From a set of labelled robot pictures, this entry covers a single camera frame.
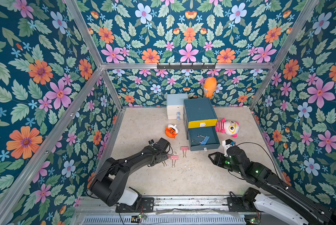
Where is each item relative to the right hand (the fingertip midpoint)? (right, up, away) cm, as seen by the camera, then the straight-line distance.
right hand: (210, 156), depth 75 cm
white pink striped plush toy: (+19, +15, +23) cm, 33 cm away
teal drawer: (-1, +8, +16) cm, 17 cm away
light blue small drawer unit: (-20, +30, +27) cm, 45 cm away
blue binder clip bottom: (+1, +7, +15) cm, 17 cm away
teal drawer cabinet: (-5, +26, +13) cm, 30 cm away
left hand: (-27, -4, +15) cm, 32 cm away
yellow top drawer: (-2, +17, +9) cm, 20 cm away
